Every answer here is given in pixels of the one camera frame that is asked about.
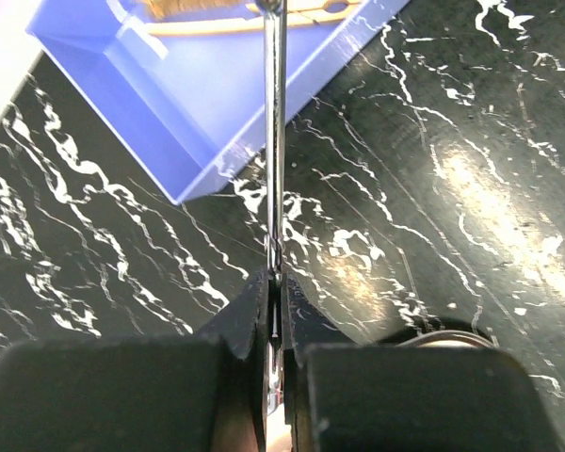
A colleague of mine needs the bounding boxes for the metal crucible tongs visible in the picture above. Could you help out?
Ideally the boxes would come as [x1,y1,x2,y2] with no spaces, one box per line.
[256,0,287,414]

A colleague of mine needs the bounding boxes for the test tube brush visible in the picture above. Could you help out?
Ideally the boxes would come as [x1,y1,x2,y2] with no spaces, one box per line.
[139,0,242,20]

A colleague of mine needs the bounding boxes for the wooden test tube clamp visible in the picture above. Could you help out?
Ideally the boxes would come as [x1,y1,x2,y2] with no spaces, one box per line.
[144,1,362,37]

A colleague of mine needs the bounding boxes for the blue plastic box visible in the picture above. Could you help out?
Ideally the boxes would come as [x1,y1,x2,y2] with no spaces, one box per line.
[25,0,411,206]

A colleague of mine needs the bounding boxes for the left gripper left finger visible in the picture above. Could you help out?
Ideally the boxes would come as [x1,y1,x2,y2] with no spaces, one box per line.
[0,270,267,451]

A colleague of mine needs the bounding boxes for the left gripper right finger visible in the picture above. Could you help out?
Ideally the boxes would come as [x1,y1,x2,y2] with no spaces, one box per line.
[282,274,560,451]

